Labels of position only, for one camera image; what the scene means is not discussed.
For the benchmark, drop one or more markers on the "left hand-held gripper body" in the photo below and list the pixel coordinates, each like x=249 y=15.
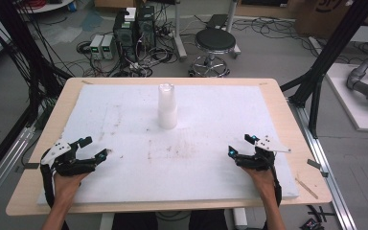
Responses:
x=64 y=161

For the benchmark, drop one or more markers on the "grey bench power supply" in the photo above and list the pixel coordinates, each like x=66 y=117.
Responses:
x=96 y=47
x=108 y=47

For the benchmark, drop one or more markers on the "black computer tower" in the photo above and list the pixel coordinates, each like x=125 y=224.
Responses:
x=146 y=27
x=124 y=38

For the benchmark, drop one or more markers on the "white table leg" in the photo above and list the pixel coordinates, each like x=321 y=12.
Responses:
x=240 y=218
x=107 y=221

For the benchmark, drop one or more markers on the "person's left hand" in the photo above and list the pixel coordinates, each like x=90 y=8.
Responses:
x=65 y=187

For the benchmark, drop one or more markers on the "black printed packet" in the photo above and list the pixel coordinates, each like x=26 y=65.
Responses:
x=312 y=224

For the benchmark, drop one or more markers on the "white foam mat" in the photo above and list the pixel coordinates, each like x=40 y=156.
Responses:
x=179 y=166

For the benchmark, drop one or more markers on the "grey desk leg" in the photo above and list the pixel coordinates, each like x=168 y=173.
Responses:
x=233 y=22
x=178 y=32

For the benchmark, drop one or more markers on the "thin wooden stick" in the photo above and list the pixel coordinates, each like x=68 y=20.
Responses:
x=306 y=188

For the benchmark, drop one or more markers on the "round white table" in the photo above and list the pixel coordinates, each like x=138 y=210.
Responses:
x=49 y=5

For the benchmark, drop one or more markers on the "person's right leg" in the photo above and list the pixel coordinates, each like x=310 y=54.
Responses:
x=207 y=219

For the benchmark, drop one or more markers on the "black metal frame post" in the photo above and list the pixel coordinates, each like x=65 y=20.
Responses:
x=329 y=51
x=22 y=44

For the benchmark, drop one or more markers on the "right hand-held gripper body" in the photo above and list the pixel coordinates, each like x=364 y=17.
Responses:
x=258 y=161

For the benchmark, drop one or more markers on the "black round stool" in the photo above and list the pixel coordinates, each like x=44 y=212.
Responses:
x=215 y=41

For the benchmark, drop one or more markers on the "aluminium floor rail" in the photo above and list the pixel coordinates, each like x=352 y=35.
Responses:
x=3 y=166
x=329 y=179

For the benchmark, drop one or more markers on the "person's right hand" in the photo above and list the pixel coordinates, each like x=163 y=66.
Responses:
x=263 y=183

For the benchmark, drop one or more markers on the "grey tape strip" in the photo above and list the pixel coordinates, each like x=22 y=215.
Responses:
x=32 y=165
x=316 y=166

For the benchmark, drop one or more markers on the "light wooden table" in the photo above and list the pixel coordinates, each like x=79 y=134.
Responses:
x=303 y=134

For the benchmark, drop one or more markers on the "brown cardboard box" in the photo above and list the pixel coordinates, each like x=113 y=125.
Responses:
x=319 y=19

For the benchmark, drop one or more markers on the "small white box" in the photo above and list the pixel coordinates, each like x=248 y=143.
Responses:
x=130 y=14

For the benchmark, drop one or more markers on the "white floor board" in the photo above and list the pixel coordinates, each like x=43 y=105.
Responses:
x=354 y=108

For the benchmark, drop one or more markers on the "black flat device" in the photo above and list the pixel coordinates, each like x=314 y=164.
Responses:
x=216 y=21

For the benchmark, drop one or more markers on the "translucent white plastic bottle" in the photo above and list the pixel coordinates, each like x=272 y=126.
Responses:
x=167 y=108

